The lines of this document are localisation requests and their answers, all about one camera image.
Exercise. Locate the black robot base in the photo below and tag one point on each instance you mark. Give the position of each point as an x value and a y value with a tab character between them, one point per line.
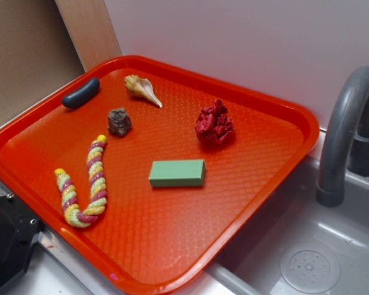
19	230

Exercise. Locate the beige conch shell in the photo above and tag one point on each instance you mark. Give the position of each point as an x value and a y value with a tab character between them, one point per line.
141	88

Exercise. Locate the green rectangular block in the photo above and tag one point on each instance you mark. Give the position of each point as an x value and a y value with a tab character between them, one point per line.
177	173

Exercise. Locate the crumpled red cloth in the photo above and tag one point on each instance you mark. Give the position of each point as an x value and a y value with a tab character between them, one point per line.
213	125

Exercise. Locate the red plastic tray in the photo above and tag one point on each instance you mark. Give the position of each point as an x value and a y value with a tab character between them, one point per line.
153	240

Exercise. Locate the brown grey rock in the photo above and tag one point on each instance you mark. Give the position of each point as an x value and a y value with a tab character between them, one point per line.
119	122

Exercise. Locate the dark blue oblong block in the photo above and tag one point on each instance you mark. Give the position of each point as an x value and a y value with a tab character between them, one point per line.
82	95

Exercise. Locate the grey plastic sink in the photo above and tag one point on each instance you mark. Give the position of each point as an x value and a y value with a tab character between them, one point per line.
294	245

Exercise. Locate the wooden board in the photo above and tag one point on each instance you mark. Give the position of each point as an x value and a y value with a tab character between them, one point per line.
90	30

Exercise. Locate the grey curved faucet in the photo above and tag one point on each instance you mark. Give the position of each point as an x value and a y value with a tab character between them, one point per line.
346	144

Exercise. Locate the multicolour twisted rope toy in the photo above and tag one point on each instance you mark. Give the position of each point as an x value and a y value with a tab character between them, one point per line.
72	214

